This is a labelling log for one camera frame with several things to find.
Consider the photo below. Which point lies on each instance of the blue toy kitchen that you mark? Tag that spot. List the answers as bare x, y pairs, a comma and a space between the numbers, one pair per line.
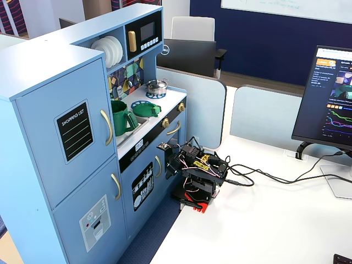
49, 137

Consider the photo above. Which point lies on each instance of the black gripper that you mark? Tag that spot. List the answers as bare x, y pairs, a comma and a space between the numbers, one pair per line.
171, 163

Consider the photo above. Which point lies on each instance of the white plate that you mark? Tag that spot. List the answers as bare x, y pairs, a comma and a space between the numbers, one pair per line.
93, 46
101, 45

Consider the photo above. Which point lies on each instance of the white plates stack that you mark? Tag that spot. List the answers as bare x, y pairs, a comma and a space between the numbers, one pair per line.
115, 52

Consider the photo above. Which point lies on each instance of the small wrist camera board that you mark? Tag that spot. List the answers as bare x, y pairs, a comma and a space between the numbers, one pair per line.
164, 146

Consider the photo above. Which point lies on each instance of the small metal grater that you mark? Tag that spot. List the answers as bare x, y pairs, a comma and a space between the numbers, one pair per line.
120, 91

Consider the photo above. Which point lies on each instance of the red table clamp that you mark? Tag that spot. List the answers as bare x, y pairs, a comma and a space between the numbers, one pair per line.
202, 205

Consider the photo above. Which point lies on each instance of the hanging metal spoon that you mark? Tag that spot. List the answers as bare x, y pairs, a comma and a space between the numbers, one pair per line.
137, 78

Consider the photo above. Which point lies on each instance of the green pitcher recipient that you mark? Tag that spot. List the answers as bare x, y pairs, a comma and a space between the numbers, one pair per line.
118, 118

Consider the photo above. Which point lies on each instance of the silver monitor stand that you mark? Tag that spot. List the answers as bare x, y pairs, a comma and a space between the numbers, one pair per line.
338, 178

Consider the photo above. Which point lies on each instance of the blue burner grate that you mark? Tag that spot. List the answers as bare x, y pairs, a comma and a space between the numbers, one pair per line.
156, 95
137, 104

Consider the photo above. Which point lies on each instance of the white office chair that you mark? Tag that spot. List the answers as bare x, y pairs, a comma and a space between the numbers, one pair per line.
192, 28

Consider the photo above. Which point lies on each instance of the hanging metal ladle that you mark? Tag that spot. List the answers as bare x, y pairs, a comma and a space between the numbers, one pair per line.
129, 82

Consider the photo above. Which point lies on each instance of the gold stove knob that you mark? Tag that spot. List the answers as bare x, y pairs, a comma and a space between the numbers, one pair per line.
165, 123
181, 107

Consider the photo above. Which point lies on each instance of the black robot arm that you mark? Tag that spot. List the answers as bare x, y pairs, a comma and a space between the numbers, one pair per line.
204, 176

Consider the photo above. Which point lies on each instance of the light blue desk partition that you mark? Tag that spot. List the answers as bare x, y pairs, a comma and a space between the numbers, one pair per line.
264, 112
200, 110

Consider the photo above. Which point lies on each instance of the dark background monitor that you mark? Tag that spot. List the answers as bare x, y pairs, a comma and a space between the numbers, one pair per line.
66, 23

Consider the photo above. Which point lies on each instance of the computer monitor with graphs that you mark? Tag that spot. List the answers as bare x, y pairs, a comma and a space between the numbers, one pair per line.
316, 96

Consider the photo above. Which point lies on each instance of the black Dell monitor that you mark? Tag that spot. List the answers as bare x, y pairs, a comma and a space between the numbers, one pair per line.
189, 57

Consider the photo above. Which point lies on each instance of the black keyboard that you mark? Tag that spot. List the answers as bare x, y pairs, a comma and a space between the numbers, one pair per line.
342, 259

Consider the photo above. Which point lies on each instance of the whiteboard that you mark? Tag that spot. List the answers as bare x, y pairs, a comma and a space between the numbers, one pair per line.
288, 8

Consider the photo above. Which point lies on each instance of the steel pot with lid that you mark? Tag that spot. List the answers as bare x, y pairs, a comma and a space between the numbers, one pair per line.
156, 86

